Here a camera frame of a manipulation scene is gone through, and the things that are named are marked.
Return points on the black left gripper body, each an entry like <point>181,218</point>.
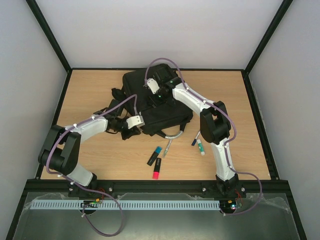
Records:
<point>130,132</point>

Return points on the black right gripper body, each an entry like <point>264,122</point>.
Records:
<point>152,100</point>

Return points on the black backpack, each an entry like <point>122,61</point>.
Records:
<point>158,112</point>

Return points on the blue highlighter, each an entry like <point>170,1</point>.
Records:
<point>154,156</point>

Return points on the green marker pen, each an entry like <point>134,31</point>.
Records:
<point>167,148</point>

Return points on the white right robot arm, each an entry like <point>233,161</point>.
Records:
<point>215,125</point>

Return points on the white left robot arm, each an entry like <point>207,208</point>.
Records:
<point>60,151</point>

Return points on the pink highlighter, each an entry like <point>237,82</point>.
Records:
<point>156,170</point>

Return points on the blue marker pen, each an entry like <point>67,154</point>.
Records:
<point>196,138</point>

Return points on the white glue stick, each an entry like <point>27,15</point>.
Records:
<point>201,147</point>

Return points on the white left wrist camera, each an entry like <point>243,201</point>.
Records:
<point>135,121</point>

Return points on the grey slotted cable duct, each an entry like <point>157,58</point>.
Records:
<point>126,205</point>

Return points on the black aluminium frame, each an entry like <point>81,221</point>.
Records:
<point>273,186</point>

